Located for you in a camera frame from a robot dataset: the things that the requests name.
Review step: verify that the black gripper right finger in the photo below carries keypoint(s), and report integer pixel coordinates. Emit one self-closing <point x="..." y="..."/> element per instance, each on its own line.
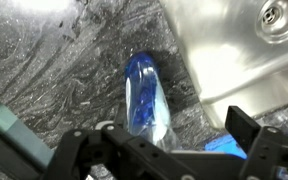
<point x="267" y="150"/>

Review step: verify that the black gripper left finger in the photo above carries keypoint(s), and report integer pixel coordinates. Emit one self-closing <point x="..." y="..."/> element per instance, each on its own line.
<point x="134" y="156"/>

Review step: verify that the clear plastic bottle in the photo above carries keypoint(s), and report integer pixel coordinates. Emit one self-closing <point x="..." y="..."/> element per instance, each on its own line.
<point x="147" y="96"/>

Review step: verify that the blue sponge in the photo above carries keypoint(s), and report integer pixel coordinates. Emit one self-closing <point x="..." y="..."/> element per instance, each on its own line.
<point x="224" y="146"/>

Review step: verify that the stainless steel sink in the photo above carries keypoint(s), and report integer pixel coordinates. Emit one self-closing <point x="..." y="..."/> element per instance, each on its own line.
<point x="224" y="50"/>

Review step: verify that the teal block on black base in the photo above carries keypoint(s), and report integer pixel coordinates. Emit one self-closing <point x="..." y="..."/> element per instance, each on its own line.
<point x="14" y="133"/>

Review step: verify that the round metal sink drain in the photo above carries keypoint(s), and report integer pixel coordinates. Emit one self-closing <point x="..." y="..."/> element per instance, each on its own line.
<point x="279" y="18"/>

